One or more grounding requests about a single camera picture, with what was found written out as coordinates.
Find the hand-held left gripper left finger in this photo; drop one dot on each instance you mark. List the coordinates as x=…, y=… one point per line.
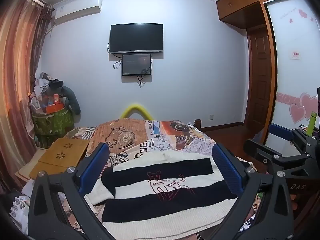
x=96, y=167

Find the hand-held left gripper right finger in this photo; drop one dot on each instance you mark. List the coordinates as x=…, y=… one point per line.
x=228, y=172

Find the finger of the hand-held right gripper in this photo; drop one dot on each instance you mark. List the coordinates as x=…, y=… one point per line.
x=262, y=155
x=281, y=133

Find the black white striped sweater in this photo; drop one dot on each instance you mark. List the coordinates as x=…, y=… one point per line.
x=160, y=170

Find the green bottle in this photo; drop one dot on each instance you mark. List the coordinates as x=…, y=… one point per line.
x=311, y=123

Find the bamboo lap desk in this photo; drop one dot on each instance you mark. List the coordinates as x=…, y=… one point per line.
x=62, y=155

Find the printed blanket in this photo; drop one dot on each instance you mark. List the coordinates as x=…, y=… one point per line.
x=140, y=142

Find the white wardrobe sliding door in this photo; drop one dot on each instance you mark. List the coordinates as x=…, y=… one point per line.
x=292, y=80

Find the wooden door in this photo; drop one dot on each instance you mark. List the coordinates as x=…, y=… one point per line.
x=260, y=80

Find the green patterned storage bag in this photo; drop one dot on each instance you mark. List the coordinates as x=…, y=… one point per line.
x=57, y=125

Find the wooden bedpost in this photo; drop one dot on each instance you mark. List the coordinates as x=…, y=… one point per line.
x=197, y=123

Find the beige board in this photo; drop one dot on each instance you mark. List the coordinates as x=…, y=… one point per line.
x=25, y=170

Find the orange box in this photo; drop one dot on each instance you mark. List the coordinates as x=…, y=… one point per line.
x=53, y=108

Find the yellow foam tube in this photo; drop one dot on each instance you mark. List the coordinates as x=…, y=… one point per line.
x=136, y=106

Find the small red box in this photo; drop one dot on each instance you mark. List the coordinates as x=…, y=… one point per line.
x=56, y=98

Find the red white label sticker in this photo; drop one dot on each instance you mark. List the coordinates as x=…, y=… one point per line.
x=295, y=55

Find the white printed bag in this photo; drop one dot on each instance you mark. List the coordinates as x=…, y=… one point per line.
x=20, y=212

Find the pile of clutter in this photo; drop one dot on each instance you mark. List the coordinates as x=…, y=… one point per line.
x=40, y=87

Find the small black monitor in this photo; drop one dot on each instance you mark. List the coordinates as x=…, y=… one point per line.
x=136, y=64

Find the pink striped curtain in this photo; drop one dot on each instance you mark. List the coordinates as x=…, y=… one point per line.
x=17, y=80

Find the wooden overhead cabinet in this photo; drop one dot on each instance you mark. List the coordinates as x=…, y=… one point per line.
x=240, y=5

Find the white air conditioner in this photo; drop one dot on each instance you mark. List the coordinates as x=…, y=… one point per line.
x=77, y=7

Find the black wall television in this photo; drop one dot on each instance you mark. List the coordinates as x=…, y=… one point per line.
x=137, y=38

